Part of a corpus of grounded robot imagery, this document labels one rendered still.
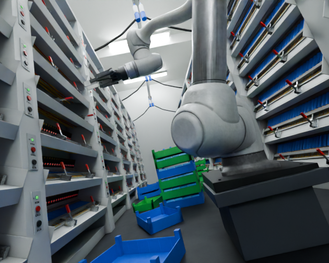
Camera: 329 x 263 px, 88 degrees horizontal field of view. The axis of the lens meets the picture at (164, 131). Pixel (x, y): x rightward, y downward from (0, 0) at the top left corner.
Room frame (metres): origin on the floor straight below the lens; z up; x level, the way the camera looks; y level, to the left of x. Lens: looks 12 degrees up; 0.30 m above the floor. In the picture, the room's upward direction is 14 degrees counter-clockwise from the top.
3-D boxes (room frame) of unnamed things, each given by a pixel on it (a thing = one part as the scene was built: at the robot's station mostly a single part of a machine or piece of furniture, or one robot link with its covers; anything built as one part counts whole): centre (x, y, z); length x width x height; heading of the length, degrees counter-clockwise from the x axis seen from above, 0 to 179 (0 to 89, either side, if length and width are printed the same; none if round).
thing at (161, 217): (1.14, 0.18, 0.04); 0.30 x 0.20 x 0.08; 25
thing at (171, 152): (1.46, -0.02, 0.44); 0.30 x 0.20 x 0.08; 79
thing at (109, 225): (1.23, 0.60, 0.87); 0.20 x 0.09 x 1.74; 95
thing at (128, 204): (1.93, 0.66, 0.87); 0.20 x 0.09 x 1.74; 95
